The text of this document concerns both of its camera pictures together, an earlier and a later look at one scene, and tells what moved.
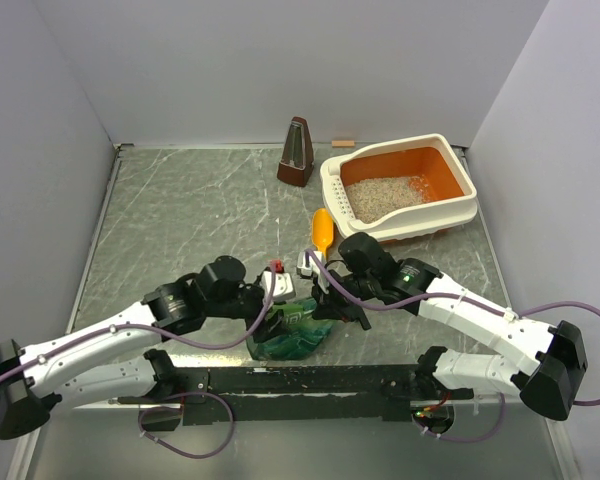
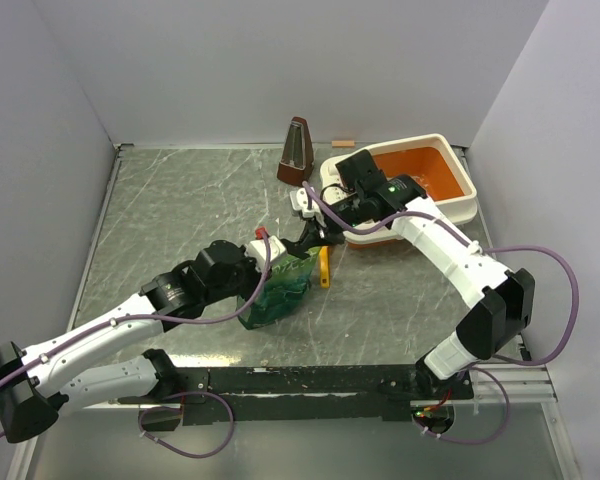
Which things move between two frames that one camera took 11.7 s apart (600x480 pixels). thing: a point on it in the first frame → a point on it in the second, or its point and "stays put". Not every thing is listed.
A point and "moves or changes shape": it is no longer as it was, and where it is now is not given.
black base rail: [231, 394] stays put
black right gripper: [328, 304] → [312, 231]
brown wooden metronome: [297, 162] stays put
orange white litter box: [398, 189] stays put
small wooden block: [342, 144] stays put
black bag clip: [353, 313] → [300, 248]
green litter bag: [302, 333] moves or changes shape
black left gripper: [272, 327] → [257, 276]
